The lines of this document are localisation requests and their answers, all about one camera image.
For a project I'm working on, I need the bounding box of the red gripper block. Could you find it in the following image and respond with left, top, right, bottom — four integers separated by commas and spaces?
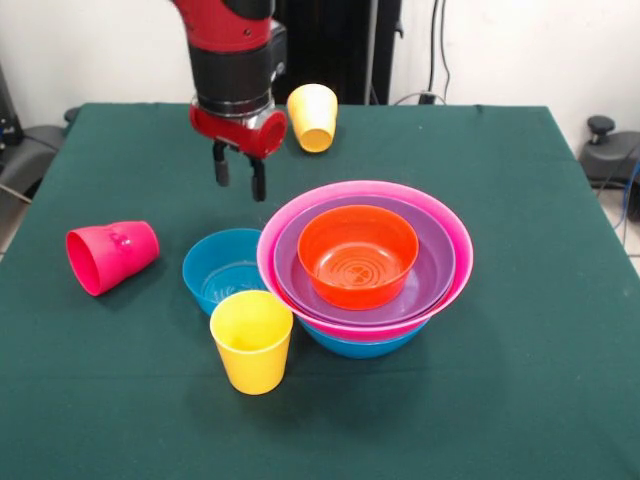
188, 97, 289, 203

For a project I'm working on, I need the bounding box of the small blue plastic bowl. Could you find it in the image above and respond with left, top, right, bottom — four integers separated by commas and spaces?
182, 228, 269, 317

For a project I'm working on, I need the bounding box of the small orange plastic bowl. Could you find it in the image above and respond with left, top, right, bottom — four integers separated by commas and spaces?
296, 204, 420, 311

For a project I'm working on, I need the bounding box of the purple plastic bowl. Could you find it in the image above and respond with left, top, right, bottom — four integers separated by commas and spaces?
273, 195, 457, 321
275, 269, 457, 328

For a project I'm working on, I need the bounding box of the pink plastic bowl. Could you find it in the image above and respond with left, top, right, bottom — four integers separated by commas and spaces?
256, 179, 475, 343

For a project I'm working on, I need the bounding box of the yellow plastic cup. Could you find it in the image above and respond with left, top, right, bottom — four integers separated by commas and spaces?
297, 127, 336, 154
209, 290, 295, 396
286, 83, 339, 136

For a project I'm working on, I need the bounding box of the red plastic cup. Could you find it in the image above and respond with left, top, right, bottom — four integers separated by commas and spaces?
65, 220, 161, 298

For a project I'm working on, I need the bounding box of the black padded equipment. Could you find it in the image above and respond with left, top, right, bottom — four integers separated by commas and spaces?
0, 124, 69, 201

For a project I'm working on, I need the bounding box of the large blue plastic bowl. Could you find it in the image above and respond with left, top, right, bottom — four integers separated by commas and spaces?
299, 319, 429, 359

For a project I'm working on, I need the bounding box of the dark device box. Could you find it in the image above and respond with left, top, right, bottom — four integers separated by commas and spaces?
0, 64, 21, 147

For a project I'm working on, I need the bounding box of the dark green tablecloth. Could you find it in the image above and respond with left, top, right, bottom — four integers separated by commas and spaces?
0, 102, 640, 480

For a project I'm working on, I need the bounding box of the black equipment base with knob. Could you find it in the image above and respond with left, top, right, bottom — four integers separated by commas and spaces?
578, 115, 640, 189

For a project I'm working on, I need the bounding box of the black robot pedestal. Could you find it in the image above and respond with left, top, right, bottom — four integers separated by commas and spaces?
272, 0, 404, 106

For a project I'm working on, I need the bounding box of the grey cable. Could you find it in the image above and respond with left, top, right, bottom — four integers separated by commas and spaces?
391, 91, 448, 107

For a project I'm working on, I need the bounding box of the black wall cable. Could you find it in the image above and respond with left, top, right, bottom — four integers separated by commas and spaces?
427, 0, 439, 97
438, 0, 452, 100

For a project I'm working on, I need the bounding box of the blue cable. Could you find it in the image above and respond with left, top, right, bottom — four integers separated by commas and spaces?
617, 159, 640, 246

